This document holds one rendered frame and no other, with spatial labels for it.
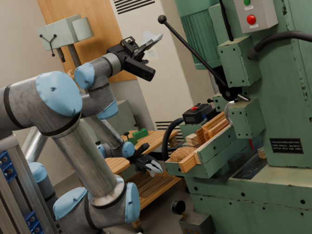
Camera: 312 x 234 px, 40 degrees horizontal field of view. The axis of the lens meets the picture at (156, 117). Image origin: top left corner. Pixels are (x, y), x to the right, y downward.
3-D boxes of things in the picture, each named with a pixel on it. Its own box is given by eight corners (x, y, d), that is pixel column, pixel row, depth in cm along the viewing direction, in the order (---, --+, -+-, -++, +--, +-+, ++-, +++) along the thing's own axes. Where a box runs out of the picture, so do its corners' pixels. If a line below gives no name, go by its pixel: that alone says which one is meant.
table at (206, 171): (231, 115, 220) (228, 104, 218) (285, 113, 198) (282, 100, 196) (152, 173, 182) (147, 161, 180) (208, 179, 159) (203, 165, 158)
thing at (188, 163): (256, 113, 192) (254, 105, 191) (260, 113, 190) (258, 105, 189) (181, 172, 158) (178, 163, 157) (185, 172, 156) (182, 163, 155)
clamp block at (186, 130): (203, 129, 205) (198, 111, 202) (226, 128, 195) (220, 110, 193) (184, 143, 195) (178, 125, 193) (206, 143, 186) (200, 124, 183)
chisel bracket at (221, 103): (226, 108, 184) (221, 90, 181) (254, 107, 173) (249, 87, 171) (217, 115, 179) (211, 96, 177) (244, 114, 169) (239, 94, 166)
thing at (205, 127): (228, 125, 189) (224, 110, 187) (232, 125, 188) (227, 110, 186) (206, 141, 179) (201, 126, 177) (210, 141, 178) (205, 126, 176)
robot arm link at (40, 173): (38, 204, 170) (24, 174, 167) (19, 202, 179) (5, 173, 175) (60, 188, 179) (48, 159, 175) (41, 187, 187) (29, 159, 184)
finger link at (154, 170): (161, 179, 220) (147, 170, 224) (162, 171, 216) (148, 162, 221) (157, 182, 218) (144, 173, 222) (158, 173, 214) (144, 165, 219)
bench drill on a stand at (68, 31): (118, 164, 459) (62, 20, 418) (160, 165, 416) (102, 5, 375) (85, 187, 428) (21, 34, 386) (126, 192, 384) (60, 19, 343)
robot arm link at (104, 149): (106, 145, 216) (120, 140, 225) (91, 146, 224) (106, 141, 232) (109, 160, 217) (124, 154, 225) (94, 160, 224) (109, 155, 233)
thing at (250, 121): (250, 128, 160) (241, 98, 157) (266, 127, 155) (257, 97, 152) (236, 139, 154) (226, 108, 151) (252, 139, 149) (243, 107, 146)
